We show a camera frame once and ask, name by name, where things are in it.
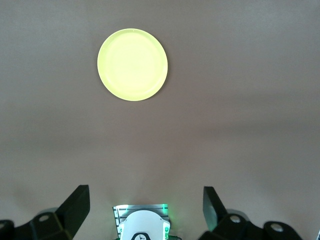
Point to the brown table cover sheet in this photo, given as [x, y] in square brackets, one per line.
[225, 125]

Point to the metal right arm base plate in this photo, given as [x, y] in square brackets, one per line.
[140, 207]

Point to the yellow round plate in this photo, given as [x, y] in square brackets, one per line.
[132, 65]

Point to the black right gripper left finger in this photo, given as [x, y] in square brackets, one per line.
[70, 212]

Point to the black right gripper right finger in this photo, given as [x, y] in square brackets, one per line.
[215, 215]

